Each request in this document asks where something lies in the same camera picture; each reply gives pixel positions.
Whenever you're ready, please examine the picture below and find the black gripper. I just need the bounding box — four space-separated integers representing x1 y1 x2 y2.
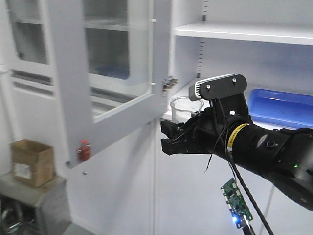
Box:
160 94 251 156

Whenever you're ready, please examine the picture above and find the clear glass beaker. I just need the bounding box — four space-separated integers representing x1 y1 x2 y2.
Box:
170 96 204 123

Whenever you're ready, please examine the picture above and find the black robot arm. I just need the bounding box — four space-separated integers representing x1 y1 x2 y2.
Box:
160 94 313 210

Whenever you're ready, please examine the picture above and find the open white cabinet door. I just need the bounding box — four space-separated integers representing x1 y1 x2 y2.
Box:
43 0 172 169

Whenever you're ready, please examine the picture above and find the white cabinet shelf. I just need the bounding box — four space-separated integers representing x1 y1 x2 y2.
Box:
174 21 313 45

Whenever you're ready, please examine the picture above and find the left glass cabinet door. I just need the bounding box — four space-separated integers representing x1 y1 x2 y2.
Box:
0 0 55 100

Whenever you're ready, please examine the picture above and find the metal door hinge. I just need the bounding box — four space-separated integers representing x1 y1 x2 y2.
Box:
161 75 178 92

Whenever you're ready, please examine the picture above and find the red bottle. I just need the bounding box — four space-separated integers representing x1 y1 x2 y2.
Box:
77 139 91 161

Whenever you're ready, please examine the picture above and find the green circuit board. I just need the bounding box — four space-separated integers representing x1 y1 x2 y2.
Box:
221 178 253 229

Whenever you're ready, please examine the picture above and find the blue plastic tray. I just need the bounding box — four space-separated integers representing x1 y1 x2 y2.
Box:
248 89 313 129

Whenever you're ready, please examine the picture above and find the small cardboard box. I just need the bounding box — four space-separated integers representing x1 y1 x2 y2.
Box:
10 139 55 188

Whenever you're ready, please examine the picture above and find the grey metal cart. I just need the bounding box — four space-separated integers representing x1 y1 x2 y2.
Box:
0 173 71 235

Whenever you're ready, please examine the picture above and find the thin loose black wire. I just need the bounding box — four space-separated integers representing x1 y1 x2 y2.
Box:
204 127 224 175

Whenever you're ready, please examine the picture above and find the black cable to board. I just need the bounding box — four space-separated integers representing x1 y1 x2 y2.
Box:
216 100 276 235

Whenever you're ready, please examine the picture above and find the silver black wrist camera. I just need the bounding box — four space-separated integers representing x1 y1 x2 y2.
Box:
188 74 247 101

